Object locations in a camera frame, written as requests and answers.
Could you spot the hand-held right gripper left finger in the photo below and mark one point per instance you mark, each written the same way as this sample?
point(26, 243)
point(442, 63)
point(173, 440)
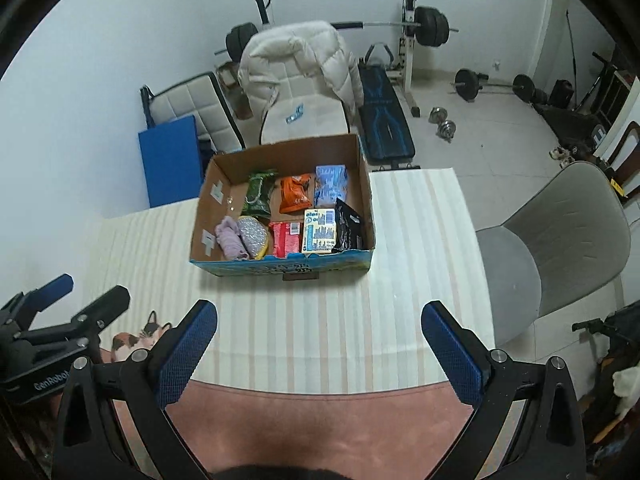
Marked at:
point(185, 355)

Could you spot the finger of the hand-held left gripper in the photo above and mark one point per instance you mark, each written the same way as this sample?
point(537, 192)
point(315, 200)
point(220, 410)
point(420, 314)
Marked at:
point(102, 307)
point(50, 290)

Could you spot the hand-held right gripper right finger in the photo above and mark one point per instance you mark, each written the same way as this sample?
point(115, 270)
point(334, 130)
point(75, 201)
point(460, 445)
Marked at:
point(451, 355)

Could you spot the purple soft toy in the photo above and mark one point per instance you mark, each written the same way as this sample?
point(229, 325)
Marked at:
point(231, 237)

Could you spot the silver scrubber sponge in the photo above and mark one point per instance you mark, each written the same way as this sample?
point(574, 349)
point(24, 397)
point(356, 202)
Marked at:
point(254, 235)

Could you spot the cardboard box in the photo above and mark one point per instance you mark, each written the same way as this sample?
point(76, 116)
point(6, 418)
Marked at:
point(215, 210)

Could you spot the red packet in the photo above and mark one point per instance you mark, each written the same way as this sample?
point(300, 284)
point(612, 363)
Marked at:
point(286, 240)

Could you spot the black packet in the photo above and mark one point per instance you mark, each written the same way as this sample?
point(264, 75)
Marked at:
point(347, 225)

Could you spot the green packet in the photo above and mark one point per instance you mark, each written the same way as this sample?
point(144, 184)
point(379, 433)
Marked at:
point(259, 192)

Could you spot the white and blue packet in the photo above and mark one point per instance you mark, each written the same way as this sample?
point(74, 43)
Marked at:
point(318, 230)

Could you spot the orange packet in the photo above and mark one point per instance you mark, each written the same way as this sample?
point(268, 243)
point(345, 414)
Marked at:
point(295, 194)

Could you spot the light blue packet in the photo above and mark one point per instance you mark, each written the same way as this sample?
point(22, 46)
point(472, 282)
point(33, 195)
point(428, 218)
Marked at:
point(331, 185)

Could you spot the grey shell chair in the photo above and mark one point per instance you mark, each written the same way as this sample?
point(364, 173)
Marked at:
point(560, 240)

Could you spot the black scooter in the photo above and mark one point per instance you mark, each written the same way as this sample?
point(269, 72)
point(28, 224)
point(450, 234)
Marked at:
point(607, 327)

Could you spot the blue foam mat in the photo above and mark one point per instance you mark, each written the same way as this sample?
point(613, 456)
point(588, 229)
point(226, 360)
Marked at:
point(172, 160)

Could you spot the white goose plush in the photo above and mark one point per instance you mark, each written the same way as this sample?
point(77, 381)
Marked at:
point(627, 387)

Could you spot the white quilted chair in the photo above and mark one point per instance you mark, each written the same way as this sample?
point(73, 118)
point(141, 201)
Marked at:
point(190, 105)

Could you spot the chrome dumbbell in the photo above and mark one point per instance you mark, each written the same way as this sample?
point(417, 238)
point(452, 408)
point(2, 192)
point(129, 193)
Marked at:
point(438, 114)
point(446, 130)

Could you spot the black weight bench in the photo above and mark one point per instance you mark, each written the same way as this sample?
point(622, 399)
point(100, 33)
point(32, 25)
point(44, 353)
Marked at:
point(385, 125)

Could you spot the brown wooden chair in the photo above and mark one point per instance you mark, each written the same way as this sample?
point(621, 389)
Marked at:
point(629, 160)

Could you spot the small blue wrapper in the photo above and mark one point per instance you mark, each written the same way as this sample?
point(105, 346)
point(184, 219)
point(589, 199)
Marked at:
point(295, 113)

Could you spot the dark exercise equipment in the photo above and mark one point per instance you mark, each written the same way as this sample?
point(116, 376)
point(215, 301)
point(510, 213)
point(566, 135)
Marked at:
point(570, 115)

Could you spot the beige upholstered chair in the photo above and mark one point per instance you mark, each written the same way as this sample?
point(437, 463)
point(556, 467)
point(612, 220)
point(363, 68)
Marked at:
point(320, 120)

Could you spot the small barbell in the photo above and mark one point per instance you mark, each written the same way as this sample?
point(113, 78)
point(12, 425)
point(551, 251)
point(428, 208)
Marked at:
point(467, 84)

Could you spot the white barbell rack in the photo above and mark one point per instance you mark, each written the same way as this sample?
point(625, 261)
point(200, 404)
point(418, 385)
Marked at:
point(409, 50)

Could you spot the beige puffer jacket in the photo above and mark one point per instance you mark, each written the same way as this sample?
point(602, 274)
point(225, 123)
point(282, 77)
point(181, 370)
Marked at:
point(300, 57)

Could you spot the barbell with black plates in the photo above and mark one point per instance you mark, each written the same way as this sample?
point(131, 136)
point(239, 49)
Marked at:
point(431, 25)

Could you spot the rack post with red knob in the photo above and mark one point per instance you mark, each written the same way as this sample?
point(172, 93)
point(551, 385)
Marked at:
point(262, 2)

